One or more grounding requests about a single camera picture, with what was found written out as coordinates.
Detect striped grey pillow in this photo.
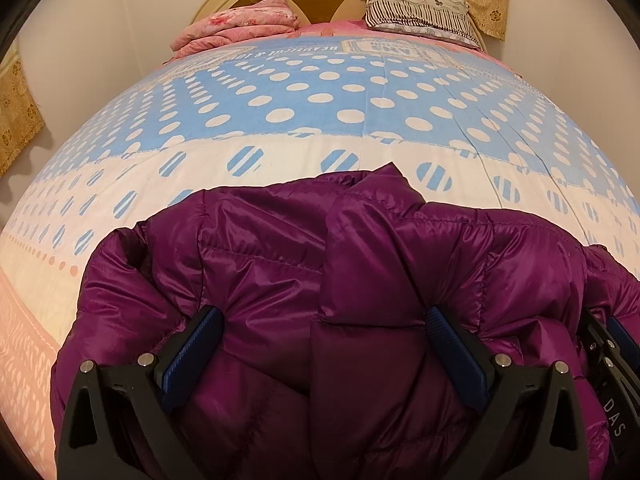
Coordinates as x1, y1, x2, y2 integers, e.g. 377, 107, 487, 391
364, 0, 483, 50

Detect purple puffer hooded jacket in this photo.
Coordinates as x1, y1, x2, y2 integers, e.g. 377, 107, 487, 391
51, 165, 639, 479

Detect beige curtain on left wall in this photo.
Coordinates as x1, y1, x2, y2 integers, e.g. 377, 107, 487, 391
0, 40, 46, 176

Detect polka dot bed quilt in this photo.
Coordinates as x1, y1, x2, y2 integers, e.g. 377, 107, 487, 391
1, 22, 639, 479

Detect pink folded blanket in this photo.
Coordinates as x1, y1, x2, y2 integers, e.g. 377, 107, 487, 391
170, 0, 299, 60

